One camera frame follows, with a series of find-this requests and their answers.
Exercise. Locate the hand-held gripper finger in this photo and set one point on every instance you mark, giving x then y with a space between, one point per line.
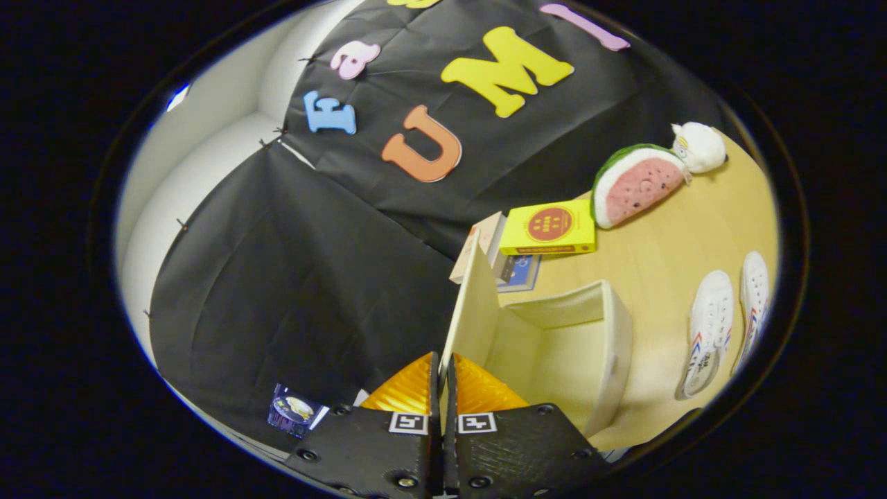
434 398
449 402

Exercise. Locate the cream fabric storage box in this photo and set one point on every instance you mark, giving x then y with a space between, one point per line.
554 353

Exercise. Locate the white canvas shoe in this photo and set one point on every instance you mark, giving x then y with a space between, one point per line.
754 305
707 333

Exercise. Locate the dark blue printed packet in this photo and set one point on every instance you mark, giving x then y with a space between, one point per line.
294 410

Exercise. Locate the blue book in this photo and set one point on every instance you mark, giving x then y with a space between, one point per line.
523 274

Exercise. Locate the beige book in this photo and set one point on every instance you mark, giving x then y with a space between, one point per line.
488 232

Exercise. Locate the yellow book with red circle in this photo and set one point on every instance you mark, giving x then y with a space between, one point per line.
554 225

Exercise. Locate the watermelon slice plush toy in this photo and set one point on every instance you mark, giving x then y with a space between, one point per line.
637 187

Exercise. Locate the row of black cloth clips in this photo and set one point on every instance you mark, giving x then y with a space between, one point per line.
280 129

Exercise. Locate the white plush toy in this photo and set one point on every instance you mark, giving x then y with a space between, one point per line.
700 145

